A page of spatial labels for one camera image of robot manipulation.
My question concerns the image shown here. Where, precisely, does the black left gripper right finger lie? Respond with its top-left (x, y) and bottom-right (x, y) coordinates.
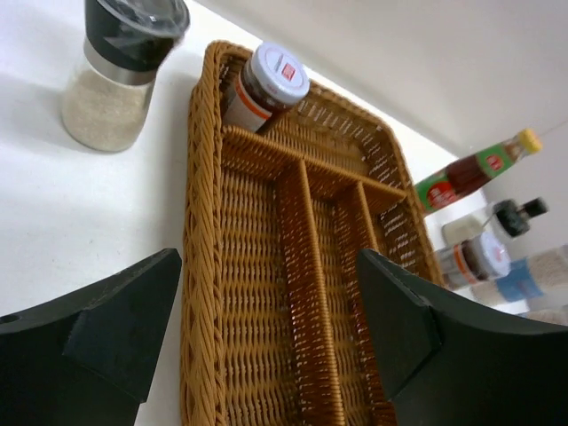
top-left (357, 248), bottom-right (567, 425)

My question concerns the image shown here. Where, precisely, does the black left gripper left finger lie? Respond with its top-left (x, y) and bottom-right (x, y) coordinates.
top-left (1, 248), bottom-right (182, 425)

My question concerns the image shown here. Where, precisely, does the blue-label white pepper jar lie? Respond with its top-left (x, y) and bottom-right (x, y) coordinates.
top-left (470, 244), bottom-right (567, 306)

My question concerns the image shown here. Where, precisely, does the black-cap white powder bottle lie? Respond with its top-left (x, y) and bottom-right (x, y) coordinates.
top-left (441, 197), bottom-right (549, 245)

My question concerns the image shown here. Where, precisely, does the green-label red sauce bottle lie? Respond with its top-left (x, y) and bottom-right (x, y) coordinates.
top-left (414, 129), bottom-right (542, 216)

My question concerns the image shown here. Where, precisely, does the black-top salt grinder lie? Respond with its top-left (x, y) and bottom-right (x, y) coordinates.
top-left (61, 1), bottom-right (190, 153)

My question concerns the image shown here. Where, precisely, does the white-lid brown spice jar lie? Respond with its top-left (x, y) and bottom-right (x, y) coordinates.
top-left (221, 42), bottom-right (311, 134)

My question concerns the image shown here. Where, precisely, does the wicker divided basket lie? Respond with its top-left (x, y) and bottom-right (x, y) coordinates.
top-left (180, 41), bottom-right (442, 425)

